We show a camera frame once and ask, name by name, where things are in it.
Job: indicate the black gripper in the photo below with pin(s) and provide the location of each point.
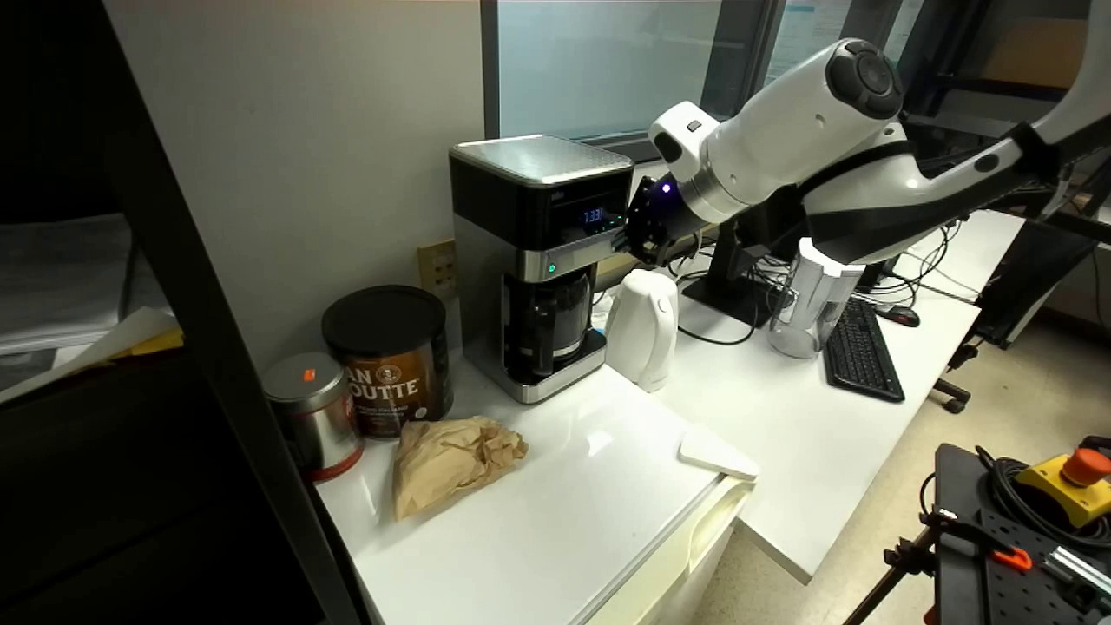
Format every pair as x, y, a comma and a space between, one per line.
659, 221

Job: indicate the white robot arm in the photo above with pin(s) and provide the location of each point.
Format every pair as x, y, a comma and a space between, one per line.
831, 137

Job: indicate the black silver coffee maker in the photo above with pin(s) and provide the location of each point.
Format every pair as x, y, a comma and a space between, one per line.
534, 221

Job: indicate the dark coffee can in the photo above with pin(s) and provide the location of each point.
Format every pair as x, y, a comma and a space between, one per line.
393, 350

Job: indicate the white electric kettle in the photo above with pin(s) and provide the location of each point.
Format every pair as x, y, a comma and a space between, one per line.
644, 327

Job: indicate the black monitor stand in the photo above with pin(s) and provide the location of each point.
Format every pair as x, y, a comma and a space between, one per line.
740, 267

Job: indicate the black computer keyboard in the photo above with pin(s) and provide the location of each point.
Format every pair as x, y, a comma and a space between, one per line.
857, 355

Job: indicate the black computer mouse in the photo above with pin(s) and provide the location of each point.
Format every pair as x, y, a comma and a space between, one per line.
902, 313

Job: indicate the brown paper bag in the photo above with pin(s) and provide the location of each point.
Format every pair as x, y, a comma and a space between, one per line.
451, 459

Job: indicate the white cabinet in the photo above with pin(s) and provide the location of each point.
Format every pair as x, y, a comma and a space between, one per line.
672, 576

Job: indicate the orange black clamp left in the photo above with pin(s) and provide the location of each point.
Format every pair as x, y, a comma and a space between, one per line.
910, 557

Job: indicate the black perforated breadboard cart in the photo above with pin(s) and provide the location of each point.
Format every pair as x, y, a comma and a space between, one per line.
1071, 563

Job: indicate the yellow emergency stop box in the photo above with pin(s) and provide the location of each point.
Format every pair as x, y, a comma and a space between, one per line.
1077, 481

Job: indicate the dark shelf unit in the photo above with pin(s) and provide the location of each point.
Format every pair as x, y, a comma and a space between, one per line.
145, 478

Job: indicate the wall power outlet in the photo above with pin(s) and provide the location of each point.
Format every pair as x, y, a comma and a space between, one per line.
436, 267

